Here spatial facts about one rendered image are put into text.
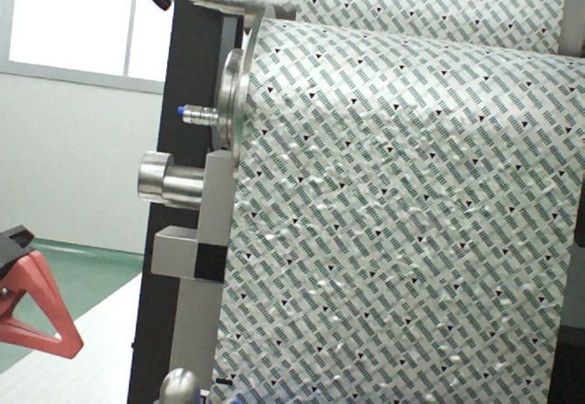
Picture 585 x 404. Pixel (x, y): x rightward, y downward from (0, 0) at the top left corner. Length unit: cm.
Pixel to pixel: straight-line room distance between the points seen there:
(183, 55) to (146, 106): 539
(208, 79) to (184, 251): 29
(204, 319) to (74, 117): 577
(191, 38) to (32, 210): 567
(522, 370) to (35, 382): 63
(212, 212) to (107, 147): 573
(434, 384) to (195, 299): 21
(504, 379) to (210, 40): 49
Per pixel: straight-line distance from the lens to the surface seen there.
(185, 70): 111
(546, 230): 77
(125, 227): 659
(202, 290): 87
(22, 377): 127
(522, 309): 78
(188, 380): 72
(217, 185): 85
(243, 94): 75
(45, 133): 668
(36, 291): 81
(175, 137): 112
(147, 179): 86
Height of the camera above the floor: 128
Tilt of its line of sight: 6 degrees down
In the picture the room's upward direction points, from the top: 8 degrees clockwise
